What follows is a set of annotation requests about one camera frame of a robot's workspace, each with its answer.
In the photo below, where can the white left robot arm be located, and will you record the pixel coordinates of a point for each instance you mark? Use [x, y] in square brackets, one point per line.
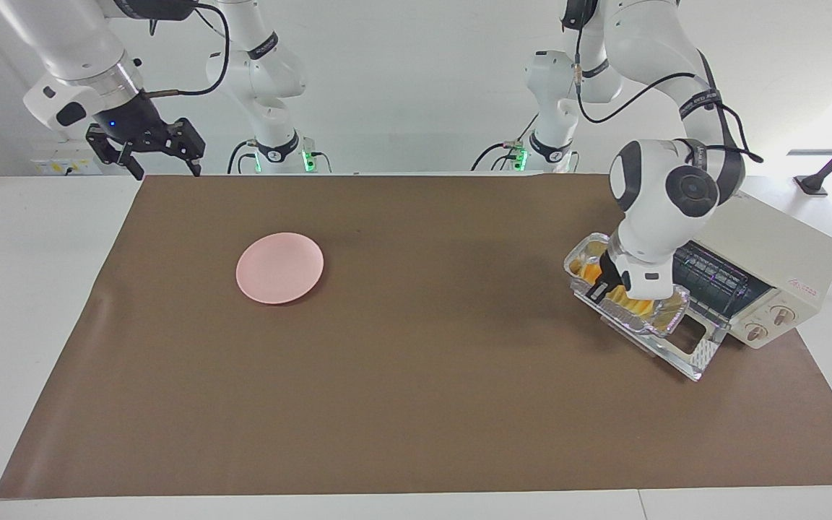
[647, 238]

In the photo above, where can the brown paper table mat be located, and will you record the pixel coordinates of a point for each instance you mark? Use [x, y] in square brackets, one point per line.
[416, 404]

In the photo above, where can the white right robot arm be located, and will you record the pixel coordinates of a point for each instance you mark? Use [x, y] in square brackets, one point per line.
[69, 43]

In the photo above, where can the glass oven door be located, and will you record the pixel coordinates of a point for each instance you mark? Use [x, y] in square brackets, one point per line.
[705, 354]

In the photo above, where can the cream oven knob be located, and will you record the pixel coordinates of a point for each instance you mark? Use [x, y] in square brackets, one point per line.
[755, 332]
[783, 315]

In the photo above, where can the aluminium foil tray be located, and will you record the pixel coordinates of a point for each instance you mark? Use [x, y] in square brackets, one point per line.
[647, 325]

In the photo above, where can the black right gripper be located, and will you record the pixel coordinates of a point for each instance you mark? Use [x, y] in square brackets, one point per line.
[131, 123]

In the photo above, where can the pink round plate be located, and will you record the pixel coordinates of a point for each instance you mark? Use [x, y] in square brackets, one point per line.
[279, 267]

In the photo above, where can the cream white toaster oven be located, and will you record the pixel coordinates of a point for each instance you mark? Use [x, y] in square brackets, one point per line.
[770, 245]

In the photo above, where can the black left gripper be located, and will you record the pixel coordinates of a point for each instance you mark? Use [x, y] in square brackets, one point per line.
[614, 271]

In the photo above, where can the yellow striped bread loaf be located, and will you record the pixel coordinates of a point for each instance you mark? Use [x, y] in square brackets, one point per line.
[640, 309]

